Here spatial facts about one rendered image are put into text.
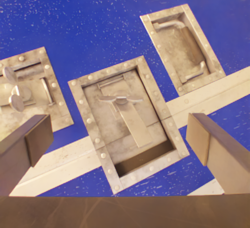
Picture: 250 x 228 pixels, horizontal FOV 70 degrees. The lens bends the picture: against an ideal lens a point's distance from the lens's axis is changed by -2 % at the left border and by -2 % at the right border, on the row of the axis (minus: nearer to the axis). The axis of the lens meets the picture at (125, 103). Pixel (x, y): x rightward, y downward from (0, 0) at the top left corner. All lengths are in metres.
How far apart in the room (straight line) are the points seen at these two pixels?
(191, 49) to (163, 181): 0.23
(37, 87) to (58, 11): 0.13
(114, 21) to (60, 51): 0.10
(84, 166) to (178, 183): 0.14
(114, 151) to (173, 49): 0.21
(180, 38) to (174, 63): 0.05
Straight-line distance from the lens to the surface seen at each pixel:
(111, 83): 0.29
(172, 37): 0.37
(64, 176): 0.27
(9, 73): 0.27
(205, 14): 0.41
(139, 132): 0.24
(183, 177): 0.30
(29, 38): 0.33
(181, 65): 0.35
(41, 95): 0.29
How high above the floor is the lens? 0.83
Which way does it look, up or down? 13 degrees down
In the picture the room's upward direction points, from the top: 112 degrees counter-clockwise
